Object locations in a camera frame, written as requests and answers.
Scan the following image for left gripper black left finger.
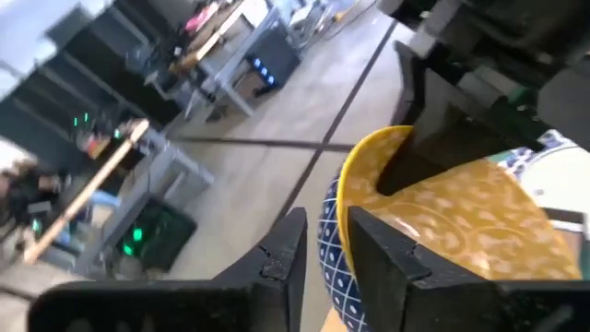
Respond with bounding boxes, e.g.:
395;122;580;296
27;207;309;332

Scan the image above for black computer green lights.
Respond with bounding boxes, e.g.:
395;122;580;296
114;196;198;274

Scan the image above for grey table wooden edge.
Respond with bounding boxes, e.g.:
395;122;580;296
20;118;216;278

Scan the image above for blue diamond-dotted bowl yellow inside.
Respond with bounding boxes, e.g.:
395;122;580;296
316;124;583;332

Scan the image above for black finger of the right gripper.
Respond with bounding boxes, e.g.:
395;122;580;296
375;68;545;197
395;41;428;125

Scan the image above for black storage shelving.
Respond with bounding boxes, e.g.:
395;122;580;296
0;0;183;153

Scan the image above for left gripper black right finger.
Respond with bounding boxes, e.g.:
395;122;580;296
346;206;590;332

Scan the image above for black computer blue lights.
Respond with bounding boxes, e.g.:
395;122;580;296
245;26;301;97

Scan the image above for grey desk wooden top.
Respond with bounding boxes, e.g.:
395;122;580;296
168;0;289;122

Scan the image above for wooden shelf black metal frame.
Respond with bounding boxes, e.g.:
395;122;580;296
320;207;590;332

